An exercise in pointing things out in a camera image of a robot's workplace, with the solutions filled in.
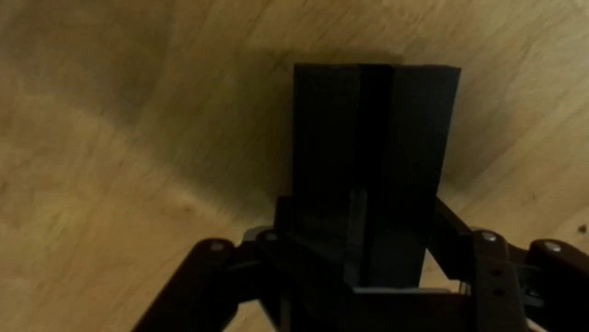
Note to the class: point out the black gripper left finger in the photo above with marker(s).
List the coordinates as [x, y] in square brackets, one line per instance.
[298, 289]

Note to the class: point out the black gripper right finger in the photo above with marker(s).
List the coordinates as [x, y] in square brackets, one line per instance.
[513, 287]

